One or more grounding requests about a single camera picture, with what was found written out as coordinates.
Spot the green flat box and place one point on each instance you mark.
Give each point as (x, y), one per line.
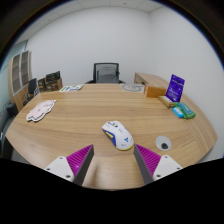
(187, 110)

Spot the pink animal-shaped mouse pad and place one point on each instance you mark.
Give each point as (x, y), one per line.
(40, 110)

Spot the grey mesh office chair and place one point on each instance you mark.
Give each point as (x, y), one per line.
(106, 74)

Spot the small dark printed box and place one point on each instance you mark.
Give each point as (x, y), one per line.
(53, 76)

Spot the purple upright package card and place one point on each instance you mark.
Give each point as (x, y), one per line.
(175, 88)

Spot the wide dark cardboard box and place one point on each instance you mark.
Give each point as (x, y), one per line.
(54, 85)

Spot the tall dark cardboard box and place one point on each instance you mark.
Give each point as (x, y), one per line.
(41, 84)

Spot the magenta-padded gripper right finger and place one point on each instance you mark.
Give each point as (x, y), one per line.
(149, 159)

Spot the white green paper leaflet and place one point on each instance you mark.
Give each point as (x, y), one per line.
(71, 88)

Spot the wooden shelf unit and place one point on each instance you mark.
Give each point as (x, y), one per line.
(18, 75)

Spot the black visitor chair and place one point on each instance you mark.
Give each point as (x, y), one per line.
(32, 86)

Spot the wooden side desk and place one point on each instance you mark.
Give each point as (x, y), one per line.
(150, 78)

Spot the yellowish flat box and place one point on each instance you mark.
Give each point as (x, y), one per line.
(166, 101)

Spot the light blue small box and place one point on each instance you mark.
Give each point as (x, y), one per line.
(178, 112)

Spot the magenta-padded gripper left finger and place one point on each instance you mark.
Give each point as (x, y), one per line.
(77, 160)

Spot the white blue yellow computer mouse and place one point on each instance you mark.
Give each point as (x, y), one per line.
(118, 135)

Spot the black sofa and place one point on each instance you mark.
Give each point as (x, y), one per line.
(6, 123)

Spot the orange-brown cardboard box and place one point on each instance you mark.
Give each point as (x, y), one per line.
(155, 91)

